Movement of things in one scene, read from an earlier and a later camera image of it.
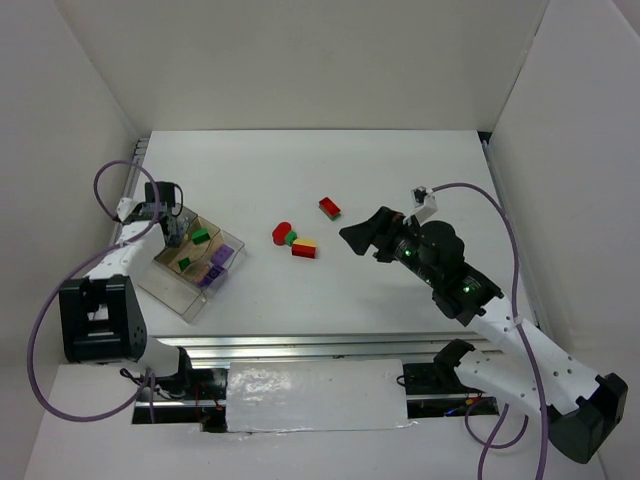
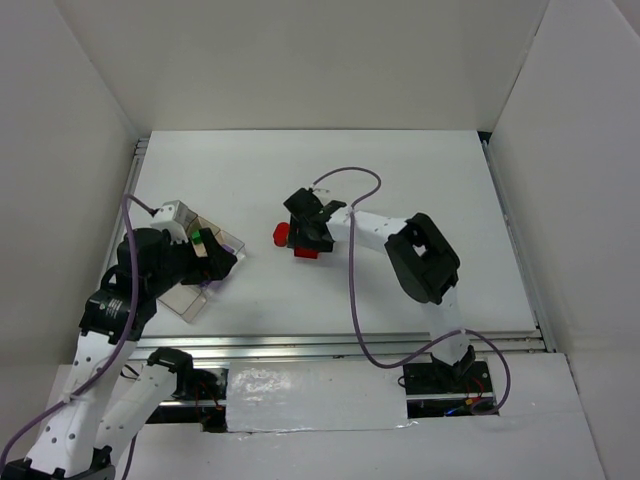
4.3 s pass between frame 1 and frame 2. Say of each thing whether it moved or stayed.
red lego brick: stayed
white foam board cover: stayed
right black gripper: moved
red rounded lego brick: stayed
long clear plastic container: stayed
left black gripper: moved
